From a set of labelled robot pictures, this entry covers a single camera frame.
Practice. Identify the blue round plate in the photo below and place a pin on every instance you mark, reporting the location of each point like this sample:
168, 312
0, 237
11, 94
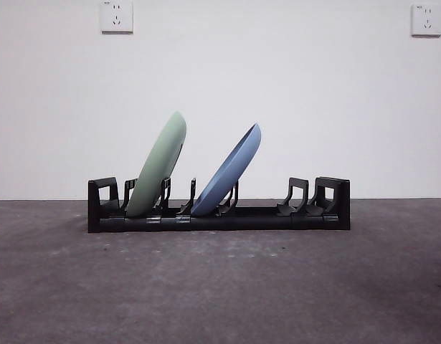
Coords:
227, 172

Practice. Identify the green round plate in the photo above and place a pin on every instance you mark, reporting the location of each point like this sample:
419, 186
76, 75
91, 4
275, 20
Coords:
159, 161

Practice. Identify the white wall socket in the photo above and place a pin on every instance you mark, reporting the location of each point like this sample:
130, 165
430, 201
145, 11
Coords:
426, 20
117, 16

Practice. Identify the black plate rack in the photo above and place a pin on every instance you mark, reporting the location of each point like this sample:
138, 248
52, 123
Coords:
259, 221

